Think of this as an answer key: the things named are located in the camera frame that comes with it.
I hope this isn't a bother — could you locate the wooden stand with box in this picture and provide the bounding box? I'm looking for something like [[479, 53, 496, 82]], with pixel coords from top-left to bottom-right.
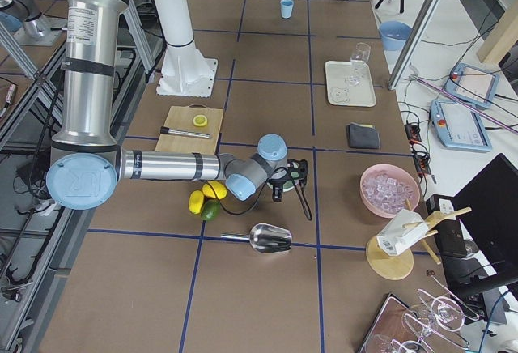
[[366, 207, 472, 280]]

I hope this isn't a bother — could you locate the green bowl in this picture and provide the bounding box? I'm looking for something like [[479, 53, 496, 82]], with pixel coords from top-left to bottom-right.
[[267, 167, 299, 199]]

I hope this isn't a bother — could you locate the metal ice scoop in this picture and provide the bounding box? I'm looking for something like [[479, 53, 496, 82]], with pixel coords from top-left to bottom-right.
[[220, 223, 292, 253]]

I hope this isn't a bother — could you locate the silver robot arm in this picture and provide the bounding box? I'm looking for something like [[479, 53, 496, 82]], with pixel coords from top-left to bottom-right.
[[1, 0, 67, 46], [46, 0, 291, 210]]

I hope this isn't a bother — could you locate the black monitor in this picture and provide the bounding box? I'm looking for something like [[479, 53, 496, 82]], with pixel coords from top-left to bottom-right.
[[428, 152, 518, 301]]

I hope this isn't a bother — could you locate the yellow lemon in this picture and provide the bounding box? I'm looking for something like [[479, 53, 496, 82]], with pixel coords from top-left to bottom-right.
[[202, 181, 227, 200], [188, 190, 205, 215]]

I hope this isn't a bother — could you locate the upper teach pendant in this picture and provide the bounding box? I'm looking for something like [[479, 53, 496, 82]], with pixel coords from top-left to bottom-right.
[[444, 63, 499, 109]]

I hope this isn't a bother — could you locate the wooden cutting board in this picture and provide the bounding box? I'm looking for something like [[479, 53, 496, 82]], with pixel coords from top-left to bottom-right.
[[155, 106, 224, 155]]

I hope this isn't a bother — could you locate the light blue cup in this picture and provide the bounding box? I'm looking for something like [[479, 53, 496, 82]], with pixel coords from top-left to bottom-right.
[[280, 0, 294, 19]]

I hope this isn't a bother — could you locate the aluminium frame post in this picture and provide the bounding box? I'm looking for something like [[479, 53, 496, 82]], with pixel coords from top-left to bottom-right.
[[388, 0, 441, 90]]

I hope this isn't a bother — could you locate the black power strip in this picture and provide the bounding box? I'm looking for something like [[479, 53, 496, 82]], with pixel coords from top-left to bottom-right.
[[404, 122, 435, 181]]

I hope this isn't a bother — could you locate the teach pendant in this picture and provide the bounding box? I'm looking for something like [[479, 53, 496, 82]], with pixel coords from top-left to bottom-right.
[[430, 100, 492, 152], [444, 63, 499, 109]]

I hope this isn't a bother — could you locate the clear wine glass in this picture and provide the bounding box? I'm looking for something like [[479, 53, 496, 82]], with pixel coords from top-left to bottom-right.
[[345, 42, 371, 87]]

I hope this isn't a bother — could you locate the steel muddler bar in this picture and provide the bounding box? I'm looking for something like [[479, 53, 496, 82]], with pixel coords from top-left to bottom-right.
[[159, 126, 211, 139]]

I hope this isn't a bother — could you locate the cream bear tray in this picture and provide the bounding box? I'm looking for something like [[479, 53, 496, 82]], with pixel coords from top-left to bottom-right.
[[325, 61, 376, 108]]

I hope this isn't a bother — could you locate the pink bowl of ice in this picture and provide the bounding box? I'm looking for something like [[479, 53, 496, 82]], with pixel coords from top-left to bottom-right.
[[359, 164, 421, 218]]

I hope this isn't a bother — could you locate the lemon half slice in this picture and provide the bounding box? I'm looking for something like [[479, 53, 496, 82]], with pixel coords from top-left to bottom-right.
[[193, 114, 209, 128]]

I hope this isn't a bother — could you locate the green lime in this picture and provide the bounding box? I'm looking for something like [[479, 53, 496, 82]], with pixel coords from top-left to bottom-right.
[[200, 199, 221, 221]]

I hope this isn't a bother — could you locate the tray with glasses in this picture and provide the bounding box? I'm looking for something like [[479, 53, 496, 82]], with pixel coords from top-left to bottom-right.
[[358, 285, 480, 352]]

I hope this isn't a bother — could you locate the light blue bucket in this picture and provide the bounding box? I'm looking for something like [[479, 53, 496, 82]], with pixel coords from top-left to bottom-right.
[[379, 21, 412, 51]]

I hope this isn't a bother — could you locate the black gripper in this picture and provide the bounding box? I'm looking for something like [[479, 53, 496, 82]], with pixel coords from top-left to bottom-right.
[[270, 169, 292, 202]]

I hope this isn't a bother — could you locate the lower teach pendant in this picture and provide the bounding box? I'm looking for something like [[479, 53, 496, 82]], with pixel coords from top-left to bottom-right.
[[430, 100, 492, 152]]

